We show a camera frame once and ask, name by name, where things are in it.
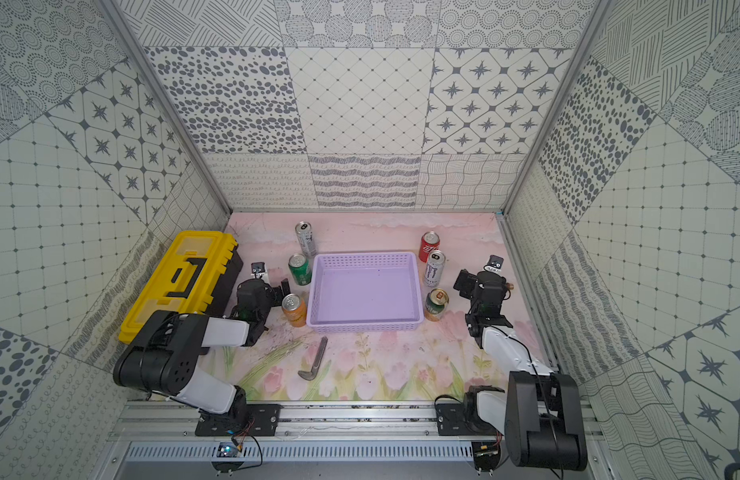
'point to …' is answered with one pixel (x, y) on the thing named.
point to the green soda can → (300, 269)
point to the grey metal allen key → (307, 375)
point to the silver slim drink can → (306, 237)
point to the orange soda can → (294, 309)
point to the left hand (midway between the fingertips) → (270, 278)
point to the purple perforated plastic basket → (365, 292)
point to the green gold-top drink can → (436, 301)
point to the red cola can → (430, 241)
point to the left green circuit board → (227, 450)
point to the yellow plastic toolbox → (198, 275)
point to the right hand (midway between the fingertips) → (479, 278)
